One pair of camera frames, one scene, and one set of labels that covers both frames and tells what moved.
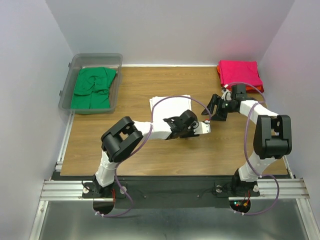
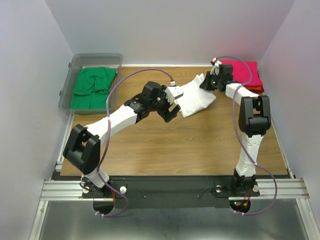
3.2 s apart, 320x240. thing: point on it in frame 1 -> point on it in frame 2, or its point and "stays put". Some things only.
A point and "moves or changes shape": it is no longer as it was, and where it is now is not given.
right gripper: (220, 107) -> (207, 83)
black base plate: (170, 192) stays put
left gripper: (189, 131) -> (164, 110)
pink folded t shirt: (232, 71) stays put
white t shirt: (164, 107) moves or changes shape
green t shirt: (92, 88) stays put
